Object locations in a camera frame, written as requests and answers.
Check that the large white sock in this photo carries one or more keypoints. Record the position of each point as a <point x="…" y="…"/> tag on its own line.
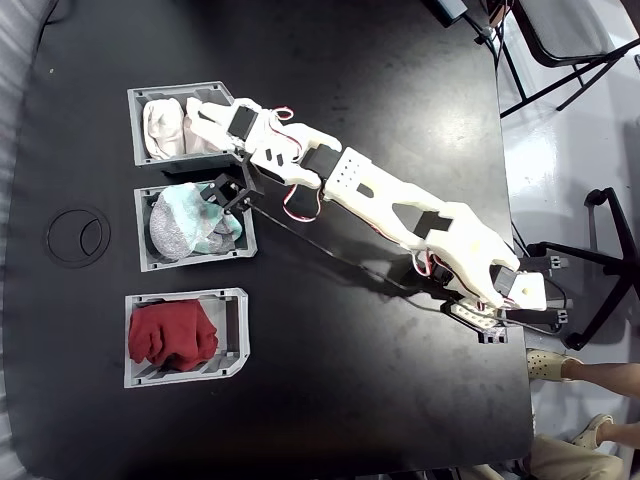
<point x="162" y="130"/>

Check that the small white sock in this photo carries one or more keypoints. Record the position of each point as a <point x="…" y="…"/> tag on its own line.
<point x="197" y="143"/>

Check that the teal and grey sock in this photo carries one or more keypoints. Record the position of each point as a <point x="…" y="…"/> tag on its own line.
<point x="175" y="230"/>

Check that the dark red sock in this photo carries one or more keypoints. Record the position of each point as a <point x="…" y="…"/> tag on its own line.
<point x="170" y="335"/>

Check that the small grey storage bin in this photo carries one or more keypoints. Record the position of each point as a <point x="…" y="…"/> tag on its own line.
<point x="135" y="125"/>

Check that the dark-sided grey storage bin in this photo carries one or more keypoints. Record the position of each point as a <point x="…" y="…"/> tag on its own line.
<point x="200" y="261"/>

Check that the black round table grommet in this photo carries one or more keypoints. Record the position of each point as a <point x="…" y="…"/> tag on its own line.
<point x="62" y="235"/>

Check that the large grey storage bin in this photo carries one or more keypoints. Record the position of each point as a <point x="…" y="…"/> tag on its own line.
<point x="175" y="379"/>

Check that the black folding chair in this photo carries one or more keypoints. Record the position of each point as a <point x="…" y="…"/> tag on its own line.
<point x="565" y="30"/>

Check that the cream perforated clog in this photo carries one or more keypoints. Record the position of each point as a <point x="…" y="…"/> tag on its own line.
<point x="547" y="364"/>
<point x="592" y="431"/>

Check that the black office chair base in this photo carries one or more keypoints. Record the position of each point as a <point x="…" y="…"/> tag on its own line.
<point x="625" y="265"/>

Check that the person's leg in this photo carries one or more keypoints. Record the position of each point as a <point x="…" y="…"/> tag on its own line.
<point x="625" y="440"/>
<point x="610" y="377"/>

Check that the black gripper camera mount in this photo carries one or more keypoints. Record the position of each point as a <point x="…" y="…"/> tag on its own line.
<point x="225" y="192"/>

